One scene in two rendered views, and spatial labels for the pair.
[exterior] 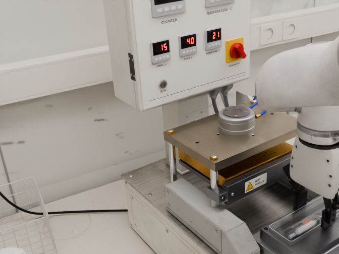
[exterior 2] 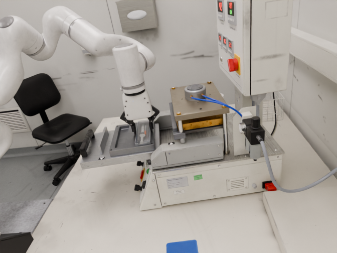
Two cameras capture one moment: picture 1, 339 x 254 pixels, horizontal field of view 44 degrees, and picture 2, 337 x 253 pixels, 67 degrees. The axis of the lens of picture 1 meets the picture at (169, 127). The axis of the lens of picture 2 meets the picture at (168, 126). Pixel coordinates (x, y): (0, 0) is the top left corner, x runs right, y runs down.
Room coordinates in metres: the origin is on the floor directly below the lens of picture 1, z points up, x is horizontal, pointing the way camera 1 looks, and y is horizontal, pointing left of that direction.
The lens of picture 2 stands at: (1.21, -0.95, 1.47)
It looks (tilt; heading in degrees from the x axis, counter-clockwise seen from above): 28 degrees down; 123
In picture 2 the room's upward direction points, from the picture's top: 10 degrees counter-clockwise
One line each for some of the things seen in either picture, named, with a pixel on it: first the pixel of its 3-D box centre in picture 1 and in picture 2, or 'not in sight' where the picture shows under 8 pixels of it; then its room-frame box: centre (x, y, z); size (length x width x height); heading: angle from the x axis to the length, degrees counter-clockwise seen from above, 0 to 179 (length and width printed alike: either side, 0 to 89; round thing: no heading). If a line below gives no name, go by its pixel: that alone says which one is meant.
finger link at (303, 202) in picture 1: (295, 191); (153, 122); (0.68, -0.24, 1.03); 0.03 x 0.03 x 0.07; 32
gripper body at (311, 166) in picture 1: (318, 160); (137, 102); (0.64, -0.26, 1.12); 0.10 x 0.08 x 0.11; 32
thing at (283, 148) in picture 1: (239, 143); (196, 108); (0.83, -0.15, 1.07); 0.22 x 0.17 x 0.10; 122
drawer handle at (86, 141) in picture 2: not in sight; (87, 142); (0.45, -0.38, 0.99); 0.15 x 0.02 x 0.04; 122
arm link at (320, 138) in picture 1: (323, 129); (133, 87); (0.64, -0.26, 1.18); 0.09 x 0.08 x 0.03; 32
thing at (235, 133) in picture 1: (233, 130); (205, 103); (0.86, -0.15, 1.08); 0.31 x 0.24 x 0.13; 122
